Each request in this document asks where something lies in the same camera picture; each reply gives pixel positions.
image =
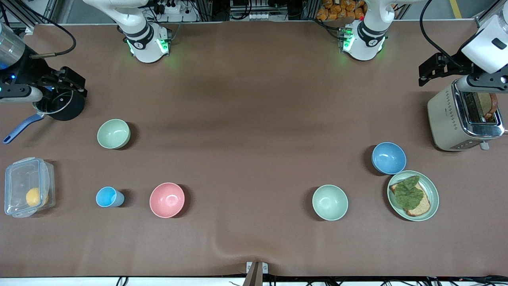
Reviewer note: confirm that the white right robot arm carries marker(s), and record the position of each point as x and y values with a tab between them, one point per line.
147	43

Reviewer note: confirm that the metal table bracket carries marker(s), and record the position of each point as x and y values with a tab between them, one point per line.
257	274

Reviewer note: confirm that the clear plastic container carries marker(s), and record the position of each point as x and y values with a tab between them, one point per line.
24	178

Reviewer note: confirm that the white power strip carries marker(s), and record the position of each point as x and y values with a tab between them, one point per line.
174	16

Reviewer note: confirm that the light green plate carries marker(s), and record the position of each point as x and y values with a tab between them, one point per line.
431	198

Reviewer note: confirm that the green lettuce leaf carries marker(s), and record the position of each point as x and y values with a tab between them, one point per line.
408	194

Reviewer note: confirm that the cream toaster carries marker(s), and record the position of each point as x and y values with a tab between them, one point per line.
446	119

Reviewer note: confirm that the pink bowl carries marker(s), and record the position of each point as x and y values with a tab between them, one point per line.
167	200

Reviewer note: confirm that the blue cup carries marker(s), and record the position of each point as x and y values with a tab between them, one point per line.
107	197

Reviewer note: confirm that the yellow lemon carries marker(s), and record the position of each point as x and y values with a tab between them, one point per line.
35	197

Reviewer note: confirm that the light green bowl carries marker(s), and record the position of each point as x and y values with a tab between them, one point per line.
114	134
330	202

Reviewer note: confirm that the bread slice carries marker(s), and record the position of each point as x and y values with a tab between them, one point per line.
422	206

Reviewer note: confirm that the blue bowl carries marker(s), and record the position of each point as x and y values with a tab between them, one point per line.
389	158

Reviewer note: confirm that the white electronics box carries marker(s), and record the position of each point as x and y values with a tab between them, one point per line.
258	16

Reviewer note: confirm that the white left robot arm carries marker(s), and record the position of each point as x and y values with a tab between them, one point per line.
365	39

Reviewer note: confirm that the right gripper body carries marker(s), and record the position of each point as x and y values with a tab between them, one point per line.
35	71

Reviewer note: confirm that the toast slice in toaster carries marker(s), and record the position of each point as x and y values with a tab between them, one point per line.
490	104

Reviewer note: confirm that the bag of orange snacks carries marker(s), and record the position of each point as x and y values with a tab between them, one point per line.
341	10

